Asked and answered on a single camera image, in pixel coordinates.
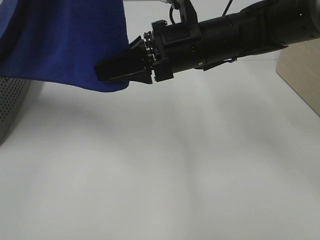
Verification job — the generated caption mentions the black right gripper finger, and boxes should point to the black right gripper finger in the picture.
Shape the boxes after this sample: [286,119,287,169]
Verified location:
[129,35,146,50]
[94,48,153,84]

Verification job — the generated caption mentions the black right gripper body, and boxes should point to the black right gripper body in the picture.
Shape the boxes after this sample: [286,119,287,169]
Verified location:
[147,20,207,82]

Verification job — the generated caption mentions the blue towel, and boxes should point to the blue towel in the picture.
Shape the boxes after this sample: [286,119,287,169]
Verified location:
[0,0,129,93]

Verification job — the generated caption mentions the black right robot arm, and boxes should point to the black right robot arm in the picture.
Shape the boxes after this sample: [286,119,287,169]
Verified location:
[95,0,320,84]

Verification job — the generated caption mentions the grey perforated plastic basket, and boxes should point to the grey perforated plastic basket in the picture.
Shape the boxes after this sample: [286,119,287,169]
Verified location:
[0,77,31,145]

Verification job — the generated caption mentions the beige storage box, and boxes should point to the beige storage box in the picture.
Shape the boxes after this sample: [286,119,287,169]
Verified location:
[276,39,320,115]

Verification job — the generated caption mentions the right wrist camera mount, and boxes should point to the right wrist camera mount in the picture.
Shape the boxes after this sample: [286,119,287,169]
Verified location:
[161,0,198,25]

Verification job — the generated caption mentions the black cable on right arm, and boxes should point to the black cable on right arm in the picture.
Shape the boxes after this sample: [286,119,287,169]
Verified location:
[169,0,233,25]

